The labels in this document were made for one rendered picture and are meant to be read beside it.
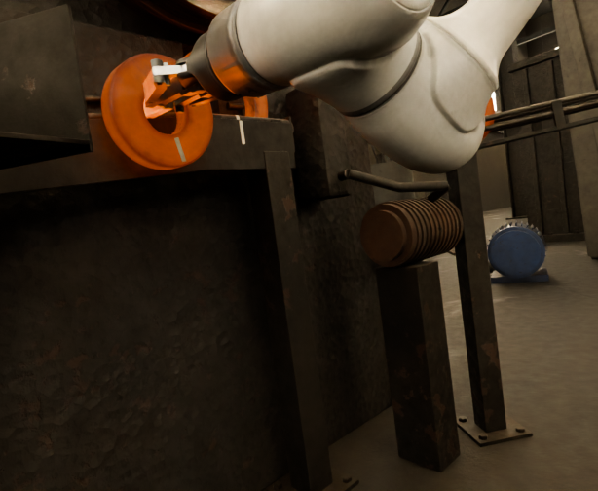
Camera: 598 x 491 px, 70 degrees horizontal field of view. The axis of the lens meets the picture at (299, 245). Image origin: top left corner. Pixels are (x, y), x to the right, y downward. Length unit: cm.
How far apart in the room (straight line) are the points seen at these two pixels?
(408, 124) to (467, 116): 6
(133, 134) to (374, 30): 36
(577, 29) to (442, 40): 295
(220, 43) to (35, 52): 16
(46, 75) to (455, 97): 36
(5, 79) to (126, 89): 19
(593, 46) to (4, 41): 317
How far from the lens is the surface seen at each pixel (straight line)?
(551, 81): 482
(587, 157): 330
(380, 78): 40
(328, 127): 91
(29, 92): 45
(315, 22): 36
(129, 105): 62
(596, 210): 329
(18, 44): 46
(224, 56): 45
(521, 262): 264
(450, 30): 46
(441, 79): 44
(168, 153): 63
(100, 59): 81
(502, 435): 109
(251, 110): 84
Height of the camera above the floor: 52
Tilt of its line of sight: 3 degrees down
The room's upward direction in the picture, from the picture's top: 8 degrees counter-clockwise
